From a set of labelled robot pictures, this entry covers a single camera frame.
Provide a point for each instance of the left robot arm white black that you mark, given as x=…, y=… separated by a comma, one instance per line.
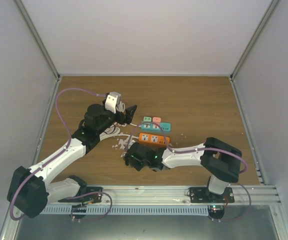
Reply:
x=32, y=189

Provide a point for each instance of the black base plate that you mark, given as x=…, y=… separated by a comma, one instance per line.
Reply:
x=200, y=194
x=91, y=198

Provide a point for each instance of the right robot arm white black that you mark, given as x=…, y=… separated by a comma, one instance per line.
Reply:
x=222, y=160

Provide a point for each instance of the left aluminium frame post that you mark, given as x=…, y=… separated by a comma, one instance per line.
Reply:
x=36, y=36

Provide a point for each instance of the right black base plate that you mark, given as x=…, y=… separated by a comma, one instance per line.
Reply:
x=200, y=194

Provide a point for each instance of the slotted grey cable duct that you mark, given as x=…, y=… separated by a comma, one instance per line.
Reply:
x=174, y=210

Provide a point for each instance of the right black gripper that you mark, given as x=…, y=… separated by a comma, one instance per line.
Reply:
x=137, y=166

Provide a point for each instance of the green plug adapter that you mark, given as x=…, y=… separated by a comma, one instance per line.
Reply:
x=147, y=119

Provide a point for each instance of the aluminium frame post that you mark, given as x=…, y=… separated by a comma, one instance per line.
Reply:
x=258, y=31
x=36, y=36

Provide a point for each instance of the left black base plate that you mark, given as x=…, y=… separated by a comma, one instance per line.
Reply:
x=91, y=198

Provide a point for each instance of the pink plug adapter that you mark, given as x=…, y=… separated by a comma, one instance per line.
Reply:
x=156, y=119

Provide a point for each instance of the white debris pile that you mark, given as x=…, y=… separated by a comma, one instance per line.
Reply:
x=121, y=145

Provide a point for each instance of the aluminium front rail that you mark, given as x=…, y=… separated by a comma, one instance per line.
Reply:
x=157, y=195

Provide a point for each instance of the orange power strip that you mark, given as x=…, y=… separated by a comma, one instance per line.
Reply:
x=146, y=138

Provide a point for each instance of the teal power strip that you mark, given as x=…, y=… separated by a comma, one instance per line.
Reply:
x=165, y=126

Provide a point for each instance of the right aluminium frame post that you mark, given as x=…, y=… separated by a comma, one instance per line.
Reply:
x=258, y=31

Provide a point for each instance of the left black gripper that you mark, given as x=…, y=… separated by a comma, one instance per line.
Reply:
x=128, y=117

